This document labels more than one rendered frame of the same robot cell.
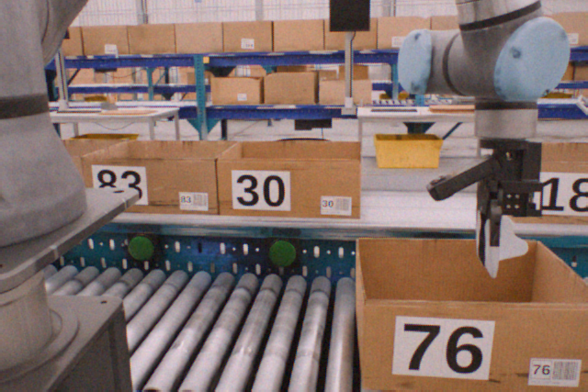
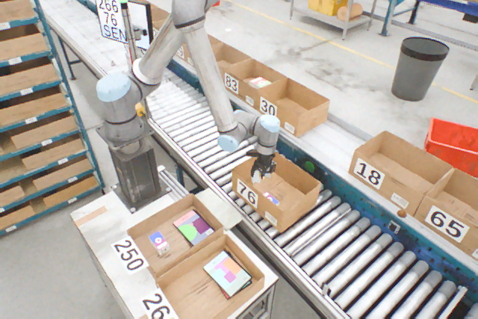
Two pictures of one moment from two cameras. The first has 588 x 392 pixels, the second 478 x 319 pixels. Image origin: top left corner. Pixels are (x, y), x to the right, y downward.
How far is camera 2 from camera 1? 138 cm
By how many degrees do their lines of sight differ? 46
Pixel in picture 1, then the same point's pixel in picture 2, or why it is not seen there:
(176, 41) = not seen: outside the picture
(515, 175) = (264, 161)
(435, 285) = (288, 175)
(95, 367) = (141, 158)
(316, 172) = (284, 111)
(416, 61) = not seen: hidden behind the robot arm
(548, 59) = (227, 145)
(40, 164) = (128, 130)
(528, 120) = (263, 149)
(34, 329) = (131, 149)
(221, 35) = not seen: outside the picture
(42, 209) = (126, 137)
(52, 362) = (131, 156)
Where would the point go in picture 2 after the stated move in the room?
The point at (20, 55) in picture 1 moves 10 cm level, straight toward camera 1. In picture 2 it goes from (125, 115) to (113, 127)
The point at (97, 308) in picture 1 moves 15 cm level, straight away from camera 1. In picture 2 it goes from (147, 148) to (162, 131)
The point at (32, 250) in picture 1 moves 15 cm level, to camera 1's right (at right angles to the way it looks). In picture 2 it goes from (122, 144) to (140, 159)
